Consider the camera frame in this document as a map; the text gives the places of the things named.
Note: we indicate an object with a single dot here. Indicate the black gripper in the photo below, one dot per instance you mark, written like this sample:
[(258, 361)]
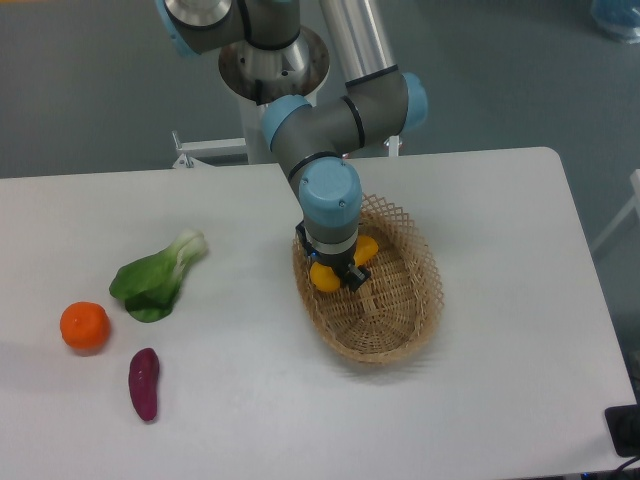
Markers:
[(339, 258)]

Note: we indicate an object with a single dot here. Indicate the yellow mango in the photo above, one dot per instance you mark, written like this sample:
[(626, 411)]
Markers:
[(326, 281)]

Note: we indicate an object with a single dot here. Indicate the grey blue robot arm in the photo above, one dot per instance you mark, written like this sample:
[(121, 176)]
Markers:
[(327, 188)]

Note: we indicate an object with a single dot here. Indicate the woven wicker basket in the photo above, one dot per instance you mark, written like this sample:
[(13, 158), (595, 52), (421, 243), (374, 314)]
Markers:
[(397, 310)]

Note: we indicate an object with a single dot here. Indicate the green bok choy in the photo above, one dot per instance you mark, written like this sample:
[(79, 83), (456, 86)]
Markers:
[(149, 287)]

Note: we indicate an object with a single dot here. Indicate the purple sweet potato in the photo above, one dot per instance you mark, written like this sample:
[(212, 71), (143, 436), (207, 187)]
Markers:
[(143, 379)]

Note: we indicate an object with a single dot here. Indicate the orange tangerine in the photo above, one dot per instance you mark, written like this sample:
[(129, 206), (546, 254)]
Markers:
[(85, 326)]

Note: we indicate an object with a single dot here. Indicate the black device at table edge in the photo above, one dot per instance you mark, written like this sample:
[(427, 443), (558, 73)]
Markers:
[(623, 426)]

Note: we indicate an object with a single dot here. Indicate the blue object top right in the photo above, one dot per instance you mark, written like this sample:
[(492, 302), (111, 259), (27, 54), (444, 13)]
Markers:
[(618, 18)]

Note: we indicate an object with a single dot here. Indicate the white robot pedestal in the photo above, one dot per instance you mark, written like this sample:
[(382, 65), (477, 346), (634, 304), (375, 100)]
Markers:
[(250, 140)]

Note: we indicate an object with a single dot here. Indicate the white frame at right edge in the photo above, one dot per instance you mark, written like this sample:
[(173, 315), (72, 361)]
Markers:
[(625, 219)]

